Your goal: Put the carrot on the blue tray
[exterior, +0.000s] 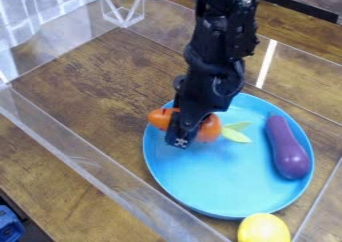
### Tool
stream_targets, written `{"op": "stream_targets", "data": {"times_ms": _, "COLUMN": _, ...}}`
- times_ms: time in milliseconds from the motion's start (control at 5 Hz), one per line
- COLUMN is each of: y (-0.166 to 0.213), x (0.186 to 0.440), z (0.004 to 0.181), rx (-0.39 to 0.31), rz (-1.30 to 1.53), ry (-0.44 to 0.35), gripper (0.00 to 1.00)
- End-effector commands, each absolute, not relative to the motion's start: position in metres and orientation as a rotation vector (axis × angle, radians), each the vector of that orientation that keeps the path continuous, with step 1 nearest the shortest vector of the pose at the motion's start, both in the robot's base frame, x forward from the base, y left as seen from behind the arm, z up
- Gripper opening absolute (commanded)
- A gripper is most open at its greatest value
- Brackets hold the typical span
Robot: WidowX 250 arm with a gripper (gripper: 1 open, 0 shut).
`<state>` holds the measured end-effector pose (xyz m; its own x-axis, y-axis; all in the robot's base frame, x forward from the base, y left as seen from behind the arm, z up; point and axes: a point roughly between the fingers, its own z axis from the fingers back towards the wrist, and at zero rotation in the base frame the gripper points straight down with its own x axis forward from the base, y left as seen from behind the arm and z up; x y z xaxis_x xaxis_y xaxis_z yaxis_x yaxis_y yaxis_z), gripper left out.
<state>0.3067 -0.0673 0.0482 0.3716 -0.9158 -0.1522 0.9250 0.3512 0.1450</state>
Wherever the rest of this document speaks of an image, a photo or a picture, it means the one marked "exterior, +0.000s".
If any clear acrylic enclosure wall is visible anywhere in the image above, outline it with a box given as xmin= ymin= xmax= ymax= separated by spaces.
xmin=0 ymin=0 xmax=342 ymax=242

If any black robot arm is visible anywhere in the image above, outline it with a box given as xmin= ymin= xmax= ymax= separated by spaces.
xmin=166 ymin=0 xmax=259 ymax=149

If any blue round plate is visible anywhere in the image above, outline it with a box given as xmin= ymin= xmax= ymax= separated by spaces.
xmin=143 ymin=93 xmax=314 ymax=219

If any blue plastic object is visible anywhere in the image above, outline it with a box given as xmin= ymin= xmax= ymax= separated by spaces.
xmin=0 ymin=205 xmax=24 ymax=242

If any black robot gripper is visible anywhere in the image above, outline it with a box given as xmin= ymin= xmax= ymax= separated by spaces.
xmin=166 ymin=46 xmax=245 ymax=149

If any orange toy carrot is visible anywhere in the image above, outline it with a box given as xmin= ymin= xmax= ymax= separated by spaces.
xmin=148 ymin=108 xmax=251 ymax=143

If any yellow toy fruit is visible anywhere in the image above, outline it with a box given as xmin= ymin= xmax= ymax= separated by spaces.
xmin=238 ymin=213 xmax=291 ymax=242

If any purple toy eggplant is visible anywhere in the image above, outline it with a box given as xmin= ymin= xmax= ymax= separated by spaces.
xmin=266 ymin=115 xmax=311 ymax=180

